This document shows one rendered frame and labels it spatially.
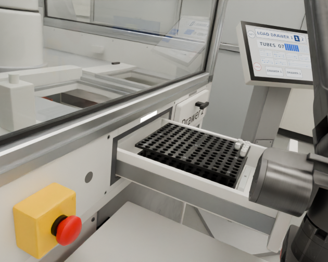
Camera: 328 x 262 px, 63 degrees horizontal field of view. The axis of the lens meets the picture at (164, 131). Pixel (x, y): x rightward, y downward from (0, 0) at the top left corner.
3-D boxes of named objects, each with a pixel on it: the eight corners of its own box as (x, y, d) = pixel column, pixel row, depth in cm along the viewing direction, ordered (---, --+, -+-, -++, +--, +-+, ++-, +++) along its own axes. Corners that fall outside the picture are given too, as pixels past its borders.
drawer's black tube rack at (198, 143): (244, 169, 67) (251, 146, 65) (229, 206, 52) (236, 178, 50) (165, 143, 75) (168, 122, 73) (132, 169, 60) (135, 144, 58)
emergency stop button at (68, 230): (85, 235, 38) (85, 213, 37) (64, 254, 35) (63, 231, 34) (68, 226, 40) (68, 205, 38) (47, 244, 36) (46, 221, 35)
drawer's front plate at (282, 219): (284, 178, 69) (298, 140, 65) (276, 255, 45) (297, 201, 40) (277, 175, 70) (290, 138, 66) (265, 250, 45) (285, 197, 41)
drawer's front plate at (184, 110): (204, 116, 108) (209, 90, 103) (176, 140, 83) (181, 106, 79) (200, 115, 108) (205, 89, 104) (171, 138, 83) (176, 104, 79)
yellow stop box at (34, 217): (80, 230, 41) (80, 192, 39) (41, 264, 35) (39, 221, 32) (55, 218, 43) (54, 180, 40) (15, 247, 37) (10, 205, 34)
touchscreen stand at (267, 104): (292, 252, 157) (364, 81, 118) (224, 262, 144) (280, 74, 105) (247, 198, 201) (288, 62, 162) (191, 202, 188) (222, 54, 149)
